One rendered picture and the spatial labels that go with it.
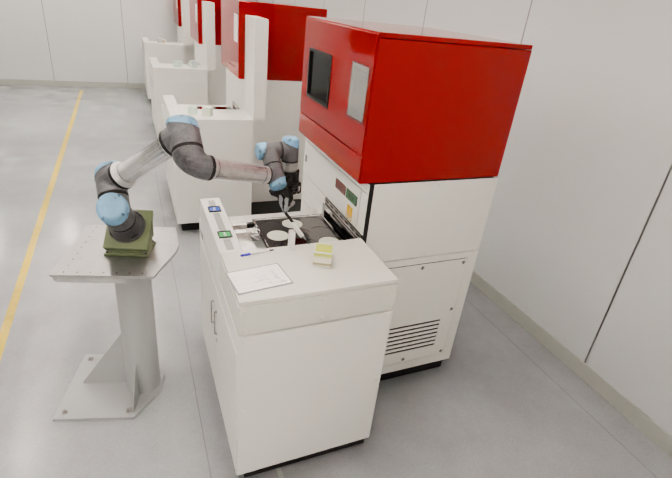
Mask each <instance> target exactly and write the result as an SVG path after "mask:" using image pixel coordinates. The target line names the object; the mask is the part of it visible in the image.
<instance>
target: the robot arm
mask: <svg viewBox="0 0 672 478"><path fill-rule="evenodd" d="M165 124H166V128H165V129H163V130H162V131H161V132H159V134H158V139H156V140H155V141H153V142H152V143H150V144H149V145H147V146H146V147H144V148H142V149H141V150H139V151H138V152H136V153H135V154H133V155H132V156H130V157H129V158H127V159H126V160H124V161H123V162H119V161H108V162H103V163H101V164H99V165H98V166H97V167H96V168H95V171H94V174H95V175H94V180H95V183H96V191H97V198H98V201H97V203H96V212H97V215H98V217H99V218H100V220H101V221H103V222H104V223H105V224H106V225H107V229H108V232H109V234H110V235H111V237H112V238H113V239H115V240H116V241H118V242H121V243H129V242H133V241H135V240H137V239H138V238H140V237H141V236H142V234H143V233H144V231H145V226H146V224H145V220H144V218H143V216H142V215H141V214H140V213H139V212H138V211H136V210H134V209H132V208H131V205H130V199H129V193H128V189H129V188H131V187H132V186H134V184H135V182H136V179H138V178H140V177H141V176H143V175H144V174H146V173H148V172H149V171H151V170H152V169H154V168H156V167H157V166H159V165H160V164H162V163H164V162H165V161H167V160H168V159H170V158H172V157H173V160H174V162H175V164H176V165H177V167H178V168H179V169H181V170H182V171H183V172H185V173H186V174H188V175H190V176H192V177H194V178H197V179H201V180H207V181H211V180H213V179H223V180H233V181H242V182H252V183H261V184H269V187H270V190H269V192H270V194H271V195H272V196H275V197H277V198H278V202H279V204H280V207H281V209H282V211H283V213H284V210H285V211H287V212H288V210H289V208H290V207H292V206H293V205H294V204H295V201H293V195H295V194H296V193H297V194H299V193H301V182H299V169H298V155H299V139H298V138H297V137H296V136H291V135H287V136H284V137H283V139H282V141H280V142H260V143H257V144H256V146H255V155H256V158H257V159H258V160H263V163H264V166H263V165H256V164H249V163H242V162H235V161H228V160H221V159H215V157H214V156H212V155H207V154H206V153H205V151H204V147H203V142H202V138H201V133H200V127H199V125H198V122H197V120H196V119H195V118H193V117H191V116H189V115H173V116H171V117H169V118H168V119H167V120H166V123H165ZM280 159H281V160H280ZM298 186H300V191H298V190H299V189H298Z"/></svg>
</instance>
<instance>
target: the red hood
mask: <svg viewBox="0 0 672 478"><path fill-rule="evenodd" d="M532 47H533V45H528V44H522V43H517V42H511V41H505V40H499V39H493V38H488V37H482V36H476V35H470V34H465V33H459V32H453V31H447V30H441V29H436V28H430V27H419V26H409V25H398V24H388V23H378V22H367V21H357V20H346V19H336V18H325V17H315V16H307V17H306V29H305V44H304V59H303V74H302V89H301V104H300V118H299V131H300V132H301V133H302V134H303V135H304V136H305V137H306V138H308V139H309V140H310V141H311V142H312V143H313V144H314V145H316V146H317V147H318V148H319V149H320V150H321V151H322V152H324V153H325V154H326V155H327V156H328V157H329V158H330V159H332V160H333V161H334V162H335V163H336V164H337V165H338V166H340V167H341V168H342V169H343V170H344V171H345V172H346V173H348V174H349V175H350V176H351V177H352V178H353V179H354V180H356V181H357V182H358V183H359V184H368V183H383V182H402V181H420V180H438V179H456V178H474V177H493V176H498V174H499V170H500V166H501V163H502V159H503V155H504V152H505V148H506V144H507V141H508V137H509V133H510V130H511V126H512V122H513V119H514V115H515V111H516V108H517V104H518V100H519V97H520V93H521V89H522V86H523V82H524V78H525V75H526V71H527V67H528V64H529V60H530V56H531V53H532ZM527 49H528V50H527Z"/></svg>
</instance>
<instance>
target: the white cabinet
mask: <svg viewBox="0 0 672 478"><path fill-rule="evenodd" d="M199 227H200V258H201V289H202V320H203V335H204V339H205V343H206V348H207V352H208V356H209V360H210V365H211V369H212V373H213V377H214V382H215V386H216V390H217V394H218V399H219V403H220V407H221V412H222V416H223V420H224V424H225V429H226V433H227V437H228V441H229V446H230V450H231V454H232V459H233V463H234V467H235V471H236V475H237V476H238V475H242V474H243V475H244V478H245V477H249V476H252V475H256V474H259V473H262V472H266V471H269V470H272V469H276V468H279V467H282V466H286V465H289V464H293V463H296V462H299V461H303V460H306V459H309V458H313V457H316V456H320V455H323V454H326V453H330V452H333V451H336V450H340V449H343V448H346V447H350V446H353V445H357V444H360V443H363V442H364V438H368V437H369V434H370V429H371V424H372V419H373V414H374V408H375V403H376V398H377V393H378V388H379V382H380V377H381V372H382V367H383V362H384V356H385V351H386V346H387V341H388V336H389V330H390V325H391V320H392V315H393V310H386V311H380V312H375V313H369V314H364V315H358V316H352V317H347V318H341V319H335V320H330V321H324V322H318V323H313V324H307V325H302V326H296V327H290V328H285V329H279V330H273V331H268V332H262V333H257V334H251V335H245V336H240V337H239V336H238V335H237V332H236V329H235V326H234V323H233V320H232V317H231V314H230V310H229V307H228V304H227V301H226V298H225V295H224V292H223V289H222V286H221V284H220V282H219V279H218V276H217V273H216V270H215V267H214V264H213V261H212V258H211V255H210V251H209V248H208V245H207V242H206V239H205V236H204V233H203V230H202V227H201V224H200V221H199Z"/></svg>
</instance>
